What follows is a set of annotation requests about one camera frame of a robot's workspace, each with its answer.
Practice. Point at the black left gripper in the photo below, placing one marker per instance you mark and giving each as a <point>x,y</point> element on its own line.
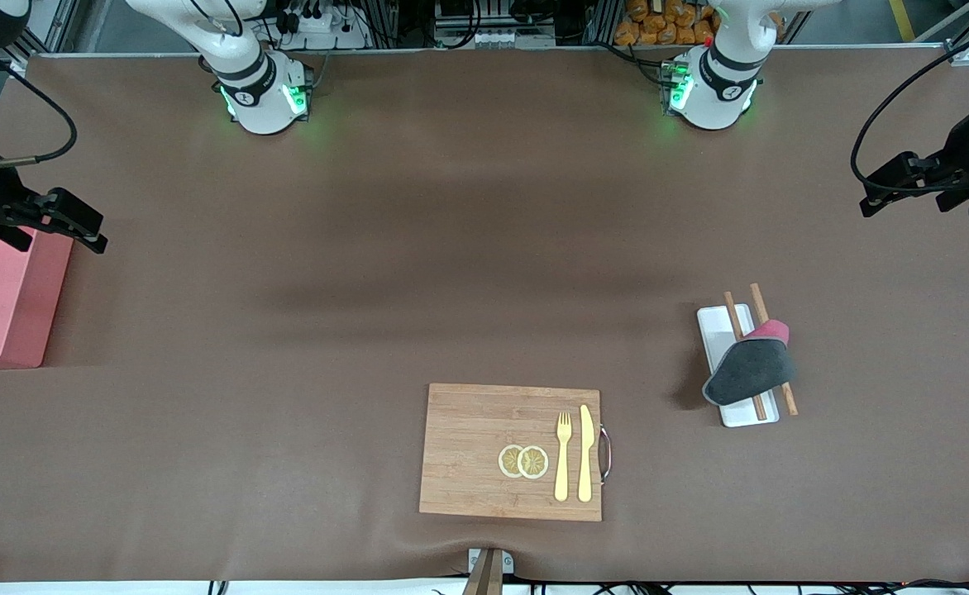
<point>957,159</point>

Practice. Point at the grey and pink cloth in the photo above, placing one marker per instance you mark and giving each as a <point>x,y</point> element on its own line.
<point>749,372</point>

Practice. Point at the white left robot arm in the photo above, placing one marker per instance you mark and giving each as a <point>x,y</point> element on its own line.
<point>712,99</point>

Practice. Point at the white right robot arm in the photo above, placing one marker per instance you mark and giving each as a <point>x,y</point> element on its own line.
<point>265,99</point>

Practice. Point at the white rectangular tray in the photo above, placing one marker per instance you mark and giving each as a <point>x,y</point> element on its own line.
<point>720,330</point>

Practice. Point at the orange snack bags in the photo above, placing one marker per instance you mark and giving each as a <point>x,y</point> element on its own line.
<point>666,25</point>

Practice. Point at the white power strip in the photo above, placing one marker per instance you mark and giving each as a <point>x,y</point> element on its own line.
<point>323,29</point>

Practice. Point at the yellow plastic knife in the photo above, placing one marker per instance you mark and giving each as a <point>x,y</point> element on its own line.
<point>585,454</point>

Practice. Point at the yellow plastic fork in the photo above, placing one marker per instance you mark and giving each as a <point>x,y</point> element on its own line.
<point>563,471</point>

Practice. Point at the bamboo cutting board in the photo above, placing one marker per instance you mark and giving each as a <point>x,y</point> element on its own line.
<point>468,454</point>

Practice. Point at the lemon slice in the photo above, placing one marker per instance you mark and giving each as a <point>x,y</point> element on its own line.
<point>534,463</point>
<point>508,460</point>

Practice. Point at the brown bar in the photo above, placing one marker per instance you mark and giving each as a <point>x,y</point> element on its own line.
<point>484,578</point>

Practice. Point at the metal table corner bracket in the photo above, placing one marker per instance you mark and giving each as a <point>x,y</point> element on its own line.
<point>18,66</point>
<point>961,56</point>

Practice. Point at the grey metal bracket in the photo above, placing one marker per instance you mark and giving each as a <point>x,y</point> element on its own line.
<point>507,562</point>

